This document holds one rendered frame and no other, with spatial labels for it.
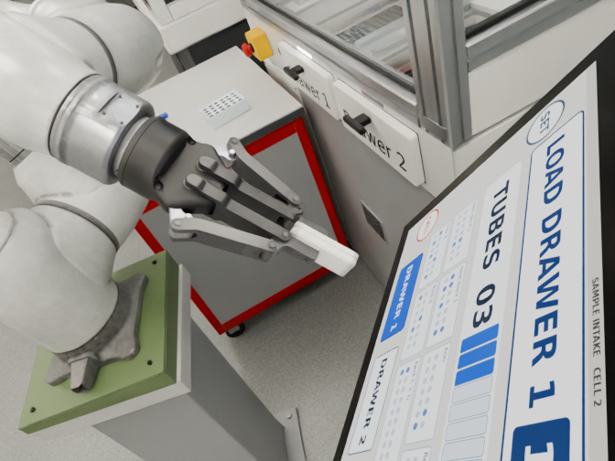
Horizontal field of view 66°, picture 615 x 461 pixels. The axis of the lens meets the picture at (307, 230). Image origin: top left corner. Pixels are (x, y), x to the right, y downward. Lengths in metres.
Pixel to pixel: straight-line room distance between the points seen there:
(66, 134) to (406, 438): 0.37
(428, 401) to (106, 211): 0.64
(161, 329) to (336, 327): 0.95
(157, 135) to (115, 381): 0.52
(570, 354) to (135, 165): 0.36
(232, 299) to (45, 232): 0.96
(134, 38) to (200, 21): 1.33
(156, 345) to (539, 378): 0.68
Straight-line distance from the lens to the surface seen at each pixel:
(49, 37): 0.51
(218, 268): 1.55
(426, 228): 0.53
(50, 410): 0.94
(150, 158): 0.44
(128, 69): 0.58
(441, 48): 0.66
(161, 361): 0.83
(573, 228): 0.31
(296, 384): 1.65
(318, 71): 1.09
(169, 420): 1.04
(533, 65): 0.79
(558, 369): 0.27
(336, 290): 1.81
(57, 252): 0.80
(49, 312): 0.82
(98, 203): 0.86
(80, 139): 0.46
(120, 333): 0.89
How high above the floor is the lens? 1.40
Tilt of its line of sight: 43 degrees down
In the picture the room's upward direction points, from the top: 23 degrees counter-clockwise
